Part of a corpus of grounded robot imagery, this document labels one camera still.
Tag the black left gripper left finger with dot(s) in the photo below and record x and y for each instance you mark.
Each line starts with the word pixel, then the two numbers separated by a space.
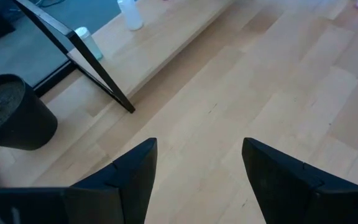
pixel 104 202

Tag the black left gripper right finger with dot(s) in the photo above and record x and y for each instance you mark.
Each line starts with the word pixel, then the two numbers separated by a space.
pixel 306 202

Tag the wide white opaque bottle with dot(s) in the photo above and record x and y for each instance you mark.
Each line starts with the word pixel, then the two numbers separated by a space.
pixel 130 15

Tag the black metal shelf leg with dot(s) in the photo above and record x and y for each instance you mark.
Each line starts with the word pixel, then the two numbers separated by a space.
pixel 98 67

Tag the wooden shelf board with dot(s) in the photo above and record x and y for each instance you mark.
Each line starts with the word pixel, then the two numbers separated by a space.
pixel 154 40

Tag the black plant pot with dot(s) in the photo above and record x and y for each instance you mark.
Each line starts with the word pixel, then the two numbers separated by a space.
pixel 26 124

